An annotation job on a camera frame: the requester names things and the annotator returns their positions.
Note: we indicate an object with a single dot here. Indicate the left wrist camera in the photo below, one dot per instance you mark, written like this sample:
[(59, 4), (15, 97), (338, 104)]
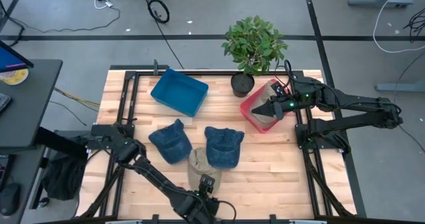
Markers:
[(206, 183)]

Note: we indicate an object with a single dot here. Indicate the black desk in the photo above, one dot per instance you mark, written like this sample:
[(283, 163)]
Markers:
[(30, 111)]

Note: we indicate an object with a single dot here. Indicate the black bag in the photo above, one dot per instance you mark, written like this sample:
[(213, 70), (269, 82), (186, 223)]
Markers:
[(64, 171)]

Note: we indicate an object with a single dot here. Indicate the blue plastic bin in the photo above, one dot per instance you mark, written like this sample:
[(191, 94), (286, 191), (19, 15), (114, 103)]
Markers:
[(179, 92)]

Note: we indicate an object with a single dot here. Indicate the beige cap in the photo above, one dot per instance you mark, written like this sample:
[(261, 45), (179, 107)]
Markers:
[(262, 120), (201, 171), (269, 89)]

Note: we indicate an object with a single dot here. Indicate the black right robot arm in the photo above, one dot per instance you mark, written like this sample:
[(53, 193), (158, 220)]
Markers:
[(358, 104)]

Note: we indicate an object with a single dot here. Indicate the pink plastic bin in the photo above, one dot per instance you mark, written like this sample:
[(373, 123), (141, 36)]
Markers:
[(247, 112)]

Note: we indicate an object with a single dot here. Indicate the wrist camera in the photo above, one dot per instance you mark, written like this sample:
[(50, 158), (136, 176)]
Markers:
[(206, 183), (280, 89)]

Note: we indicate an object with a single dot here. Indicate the computer monitor blue screen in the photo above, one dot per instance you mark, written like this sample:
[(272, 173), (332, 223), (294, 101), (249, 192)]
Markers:
[(13, 59)]

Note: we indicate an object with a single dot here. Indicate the blue denim cap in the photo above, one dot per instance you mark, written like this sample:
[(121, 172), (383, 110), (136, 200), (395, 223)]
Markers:
[(171, 142), (224, 147)]

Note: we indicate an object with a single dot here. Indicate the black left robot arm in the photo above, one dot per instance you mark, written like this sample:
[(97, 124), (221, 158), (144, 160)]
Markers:
[(156, 177)]

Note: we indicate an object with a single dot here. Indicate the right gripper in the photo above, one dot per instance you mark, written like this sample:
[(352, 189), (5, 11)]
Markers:
[(289, 104)]

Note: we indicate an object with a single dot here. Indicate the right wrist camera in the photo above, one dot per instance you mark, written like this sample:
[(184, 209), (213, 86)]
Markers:
[(280, 89)]

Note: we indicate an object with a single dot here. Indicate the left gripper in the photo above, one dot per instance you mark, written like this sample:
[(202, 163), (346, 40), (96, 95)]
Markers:
[(207, 200)]

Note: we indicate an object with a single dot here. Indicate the yellow white wipes canister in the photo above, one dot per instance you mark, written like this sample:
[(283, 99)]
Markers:
[(15, 78)]

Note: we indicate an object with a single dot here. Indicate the dark desk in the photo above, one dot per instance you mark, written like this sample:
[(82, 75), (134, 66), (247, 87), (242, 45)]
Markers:
[(26, 171)]

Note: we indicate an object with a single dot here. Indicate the potted green plant black pot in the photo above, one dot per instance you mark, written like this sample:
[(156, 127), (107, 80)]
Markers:
[(252, 44)]

